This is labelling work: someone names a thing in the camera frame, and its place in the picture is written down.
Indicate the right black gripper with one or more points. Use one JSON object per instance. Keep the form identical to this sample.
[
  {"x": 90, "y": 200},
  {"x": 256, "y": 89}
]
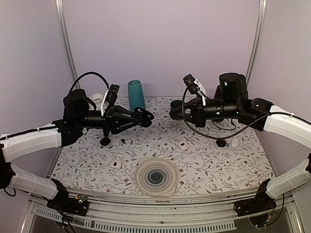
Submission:
[{"x": 197, "y": 116}]

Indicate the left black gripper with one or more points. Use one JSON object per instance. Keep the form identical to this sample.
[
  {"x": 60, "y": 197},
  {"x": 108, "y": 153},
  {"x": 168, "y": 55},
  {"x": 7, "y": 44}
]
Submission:
[{"x": 112, "y": 120}]

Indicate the black oval earbud case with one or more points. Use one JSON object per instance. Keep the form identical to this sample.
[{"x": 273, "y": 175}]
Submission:
[{"x": 143, "y": 116}]

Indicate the white earbud charging case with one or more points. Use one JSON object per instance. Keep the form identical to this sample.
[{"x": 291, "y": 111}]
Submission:
[{"x": 183, "y": 145}]

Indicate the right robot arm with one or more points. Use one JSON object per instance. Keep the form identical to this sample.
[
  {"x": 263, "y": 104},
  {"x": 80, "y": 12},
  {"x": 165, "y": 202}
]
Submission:
[{"x": 231, "y": 101}]

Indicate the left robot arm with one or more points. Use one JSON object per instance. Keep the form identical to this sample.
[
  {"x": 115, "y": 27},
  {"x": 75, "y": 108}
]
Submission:
[{"x": 79, "y": 113}]

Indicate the small black earbud case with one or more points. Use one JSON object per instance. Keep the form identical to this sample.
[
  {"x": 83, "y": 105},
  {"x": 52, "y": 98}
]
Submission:
[{"x": 105, "y": 141}]

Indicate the black case near right gripper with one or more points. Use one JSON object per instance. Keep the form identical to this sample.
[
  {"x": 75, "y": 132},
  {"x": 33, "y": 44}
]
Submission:
[{"x": 221, "y": 143}]

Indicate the small white open case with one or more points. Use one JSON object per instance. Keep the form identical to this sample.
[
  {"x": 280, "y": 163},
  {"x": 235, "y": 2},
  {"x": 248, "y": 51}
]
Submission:
[{"x": 115, "y": 164}]

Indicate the dark grey mug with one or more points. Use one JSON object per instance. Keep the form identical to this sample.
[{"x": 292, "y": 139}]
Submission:
[{"x": 176, "y": 110}]

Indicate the teal tapered vase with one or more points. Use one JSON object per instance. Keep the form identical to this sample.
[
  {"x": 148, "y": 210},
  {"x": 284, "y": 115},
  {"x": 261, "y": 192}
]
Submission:
[{"x": 135, "y": 95}]

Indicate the white ribbed vase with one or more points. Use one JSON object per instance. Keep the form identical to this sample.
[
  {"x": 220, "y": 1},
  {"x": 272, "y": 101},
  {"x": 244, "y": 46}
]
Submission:
[{"x": 97, "y": 98}]

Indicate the cream swirl ceramic plate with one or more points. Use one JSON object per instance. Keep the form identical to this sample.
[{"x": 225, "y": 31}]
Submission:
[{"x": 156, "y": 177}]

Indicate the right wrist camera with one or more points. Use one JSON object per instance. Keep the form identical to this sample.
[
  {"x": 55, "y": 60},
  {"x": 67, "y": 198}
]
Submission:
[{"x": 195, "y": 87}]

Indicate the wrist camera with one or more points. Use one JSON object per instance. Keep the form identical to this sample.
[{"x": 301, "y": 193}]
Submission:
[
  {"x": 109, "y": 98},
  {"x": 195, "y": 87}
]

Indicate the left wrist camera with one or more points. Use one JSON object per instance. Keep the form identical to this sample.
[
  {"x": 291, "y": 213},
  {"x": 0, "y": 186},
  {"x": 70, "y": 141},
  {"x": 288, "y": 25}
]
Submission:
[{"x": 109, "y": 98}]

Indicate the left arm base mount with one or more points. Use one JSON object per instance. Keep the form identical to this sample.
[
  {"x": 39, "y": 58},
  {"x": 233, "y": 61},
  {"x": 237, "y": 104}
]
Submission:
[{"x": 62, "y": 202}]

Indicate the aluminium front rail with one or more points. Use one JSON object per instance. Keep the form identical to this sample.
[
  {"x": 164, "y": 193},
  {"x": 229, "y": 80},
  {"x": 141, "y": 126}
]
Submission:
[{"x": 203, "y": 213}]

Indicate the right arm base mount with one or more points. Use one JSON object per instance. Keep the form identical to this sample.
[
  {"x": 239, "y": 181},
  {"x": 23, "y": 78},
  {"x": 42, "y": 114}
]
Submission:
[{"x": 260, "y": 202}]

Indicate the aluminium left frame post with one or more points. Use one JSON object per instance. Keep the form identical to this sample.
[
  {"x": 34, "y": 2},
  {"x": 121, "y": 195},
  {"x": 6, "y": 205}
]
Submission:
[{"x": 65, "y": 38}]

